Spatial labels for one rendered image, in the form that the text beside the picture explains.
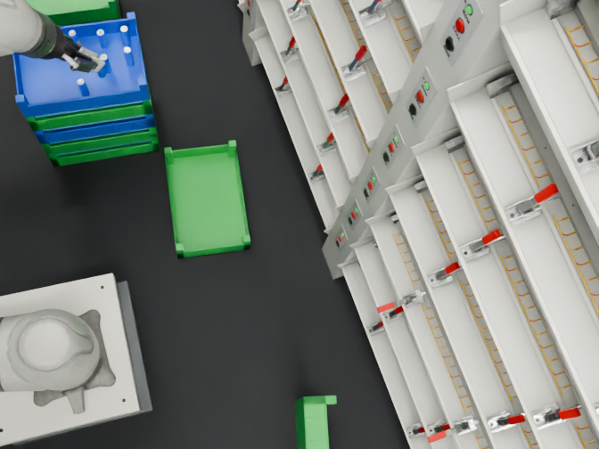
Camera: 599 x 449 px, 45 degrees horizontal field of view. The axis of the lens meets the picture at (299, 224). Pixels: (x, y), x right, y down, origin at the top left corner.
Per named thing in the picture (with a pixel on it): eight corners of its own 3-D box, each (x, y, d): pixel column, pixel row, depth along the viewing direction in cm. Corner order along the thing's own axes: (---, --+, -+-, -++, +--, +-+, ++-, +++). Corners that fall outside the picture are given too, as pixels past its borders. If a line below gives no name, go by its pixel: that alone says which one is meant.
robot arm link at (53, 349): (102, 388, 161) (90, 382, 140) (15, 395, 158) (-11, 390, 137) (101, 315, 166) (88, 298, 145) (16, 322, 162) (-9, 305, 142)
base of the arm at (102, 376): (39, 426, 163) (35, 425, 157) (19, 330, 167) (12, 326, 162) (121, 401, 167) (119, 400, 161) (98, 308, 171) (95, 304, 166)
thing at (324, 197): (332, 237, 198) (320, 229, 185) (258, 46, 213) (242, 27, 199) (402, 207, 194) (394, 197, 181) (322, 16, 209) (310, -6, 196)
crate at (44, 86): (24, 118, 176) (15, 102, 168) (15, 44, 181) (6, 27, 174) (150, 100, 180) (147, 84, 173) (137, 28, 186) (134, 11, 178)
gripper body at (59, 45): (12, 36, 145) (38, 46, 154) (38, 65, 143) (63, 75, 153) (36, 8, 144) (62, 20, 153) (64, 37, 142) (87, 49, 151)
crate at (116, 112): (33, 132, 183) (24, 118, 176) (24, 61, 189) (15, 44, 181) (152, 114, 188) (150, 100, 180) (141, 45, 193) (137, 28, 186)
